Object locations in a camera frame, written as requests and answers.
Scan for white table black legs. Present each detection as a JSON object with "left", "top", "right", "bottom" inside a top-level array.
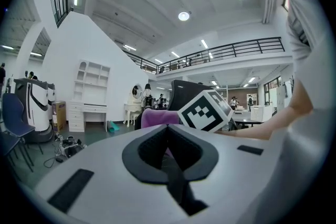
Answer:
[{"left": 232, "top": 110, "right": 266, "bottom": 129}]

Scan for black mezzanine railing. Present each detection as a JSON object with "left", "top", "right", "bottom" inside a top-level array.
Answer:
[{"left": 122, "top": 36, "right": 286, "bottom": 74}]

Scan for white desk with shelves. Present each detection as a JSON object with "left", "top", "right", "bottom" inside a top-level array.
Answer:
[{"left": 67, "top": 59, "right": 111, "bottom": 133}]

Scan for brown cardboard box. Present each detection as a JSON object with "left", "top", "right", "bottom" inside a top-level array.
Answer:
[{"left": 51, "top": 101, "right": 67, "bottom": 132}]

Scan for white vanity table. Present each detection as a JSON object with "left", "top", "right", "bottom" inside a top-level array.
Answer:
[{"left": 123, "top": 83, "right": 144, "bottom": 129}]

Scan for teal rolled mat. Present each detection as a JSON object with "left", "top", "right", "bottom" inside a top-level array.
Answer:
[{"left": 106, "top": 120, "right": 121, "bottom": 134}]

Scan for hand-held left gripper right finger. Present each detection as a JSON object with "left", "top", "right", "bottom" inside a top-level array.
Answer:
[{"left": 167, "top": 124, "right": 283, "bottom": 218}]

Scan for black floor cable with adapter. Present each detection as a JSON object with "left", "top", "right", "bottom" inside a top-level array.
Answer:
[{"left": 43, "top": 156, "right": 65, "bottom": 169}]

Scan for person's right forearm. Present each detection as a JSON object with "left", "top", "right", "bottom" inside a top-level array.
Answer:
[{"left": 215, "top": 95, "right": 314, "bottom": 140}]

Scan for white perforated box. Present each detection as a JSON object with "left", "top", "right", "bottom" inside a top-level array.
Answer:
[{"left": 250, "top": 105, "right": 274, "bottom": 123}]

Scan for black office chair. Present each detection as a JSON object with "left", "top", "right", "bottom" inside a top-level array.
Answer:
[{"left": 134, "top": 79, "right": 238, "bottom": 131}]

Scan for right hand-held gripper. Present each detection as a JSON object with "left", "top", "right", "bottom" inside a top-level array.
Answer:
[{"left": 177, "top": 89, "right": 235, "bottom": 134}]

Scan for person's grey shirt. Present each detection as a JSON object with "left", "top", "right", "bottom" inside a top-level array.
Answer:
[{"left": 253, "top": 0, "right": 331, "bottom": 221}]

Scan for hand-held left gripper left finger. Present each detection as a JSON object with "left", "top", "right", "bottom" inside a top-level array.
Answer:
[{"left": 34, "top": 124, "right": 191, "bottom": 221}]

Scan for purple cloth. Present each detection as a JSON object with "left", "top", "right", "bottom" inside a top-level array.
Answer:
[{"left": 141, "top": 108, "right": 182, "bottom": 159}]

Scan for black open carrying case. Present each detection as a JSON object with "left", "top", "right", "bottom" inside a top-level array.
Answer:
[{"left": 58, "top": 135, "right": 87, "bottom": 158}]

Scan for round ceiling light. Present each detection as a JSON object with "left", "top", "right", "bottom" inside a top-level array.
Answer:
[{"left": 177, "top": 11, "right": 191, "bottom": 22}]

